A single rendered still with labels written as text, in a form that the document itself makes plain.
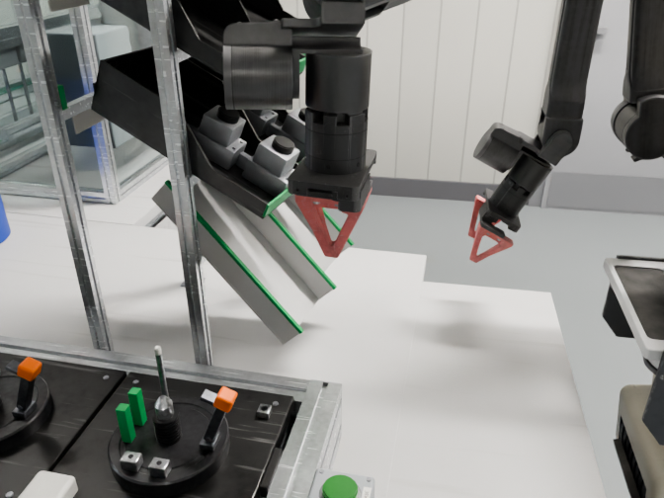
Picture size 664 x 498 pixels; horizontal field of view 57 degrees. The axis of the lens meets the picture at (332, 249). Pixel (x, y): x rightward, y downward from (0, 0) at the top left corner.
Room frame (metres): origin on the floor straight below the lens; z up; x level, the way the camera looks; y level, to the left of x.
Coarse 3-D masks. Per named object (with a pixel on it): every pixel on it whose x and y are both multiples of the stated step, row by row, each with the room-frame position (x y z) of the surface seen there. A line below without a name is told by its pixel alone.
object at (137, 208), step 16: (160, 176) 1.69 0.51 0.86; (144, 192) 1.57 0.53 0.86; (16, 208) 1.46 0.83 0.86; (32, 208) 1.46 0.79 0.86; (48, 208) 1.46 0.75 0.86; (96, 208) 1.46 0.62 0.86; (112, 208) 1.46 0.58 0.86; (128, 208) 1.46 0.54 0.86; (144, 208) 1.46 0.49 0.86; (128, 224) 1.36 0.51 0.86; (144, 224) 1.41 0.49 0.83; (160, 224) 1.50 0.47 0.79
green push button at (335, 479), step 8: (328, 480) 0.48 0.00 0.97; (336, 480) 0.48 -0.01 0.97; (344, 480) 0.48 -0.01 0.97; (352, 480) 0.48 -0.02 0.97; (328, 488) 0.47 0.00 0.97; (336, 488) 0.47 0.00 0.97; (344, 488) 0.47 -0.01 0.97; (352, 488) 0.47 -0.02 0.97; (328, 496) 0.46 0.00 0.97; (336, 496) 0.46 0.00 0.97; (344, 496) 0.46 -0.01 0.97; (352, 496) 0.46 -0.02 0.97
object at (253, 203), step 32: (128, 64) 0.85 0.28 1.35; (192, 64) 0.89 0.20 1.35; (96, 96) 0.80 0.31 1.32; (128, 96) 0.78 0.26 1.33; (192, 96) 0.89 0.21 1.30; (128, 128) 0.78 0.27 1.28; (160, 128) 0.76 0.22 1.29; (192, 160) 0.75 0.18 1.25; (224, 192) 0.73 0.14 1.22; (256, 192) 0.76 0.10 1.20; (288, 192) 0.76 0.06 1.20
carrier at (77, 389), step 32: (0, 352) 0.71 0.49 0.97; (0, 384) 0.62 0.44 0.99; (64, 384) 0.64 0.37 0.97; (96, 384) 0.64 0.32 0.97; (0, 416) 0.56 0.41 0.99; (32, 416) 0.56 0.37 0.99; (64, 416) 0.58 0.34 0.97; (0, 448) 0.52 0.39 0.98; (32, 448) 0.53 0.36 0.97; (64, 448) 0.53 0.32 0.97; (0, 480) 0.48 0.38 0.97
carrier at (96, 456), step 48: (144, 384) 0.64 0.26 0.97; (192, 384) 0.64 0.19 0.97; (96, 432) 0.55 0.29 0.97; (144, 432) 0.53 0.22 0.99; (192, 432) 0.53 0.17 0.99; (240, 432) 0.55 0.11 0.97; (48, 480) 0.46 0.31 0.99; (96, 480) 0.48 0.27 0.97; (144, 480) 0.46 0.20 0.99; (192, 480) 0.47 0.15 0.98; (240, 480) 0.48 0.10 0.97
